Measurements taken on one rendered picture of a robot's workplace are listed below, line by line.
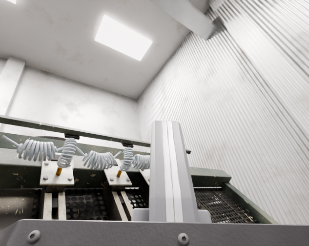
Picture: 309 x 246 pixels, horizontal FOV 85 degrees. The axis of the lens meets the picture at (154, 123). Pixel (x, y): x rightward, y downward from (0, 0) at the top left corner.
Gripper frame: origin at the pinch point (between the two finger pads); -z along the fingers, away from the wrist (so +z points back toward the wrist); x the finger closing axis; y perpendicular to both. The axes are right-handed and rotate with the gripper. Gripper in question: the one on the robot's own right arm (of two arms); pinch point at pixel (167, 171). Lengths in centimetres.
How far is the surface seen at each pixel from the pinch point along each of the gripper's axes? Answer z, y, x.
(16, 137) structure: -60, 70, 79
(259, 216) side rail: -31, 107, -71
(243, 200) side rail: -42, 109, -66
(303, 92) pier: -159, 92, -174
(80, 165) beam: -33, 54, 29
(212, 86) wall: -276, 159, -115
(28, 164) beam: -27, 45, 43
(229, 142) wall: -167, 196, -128
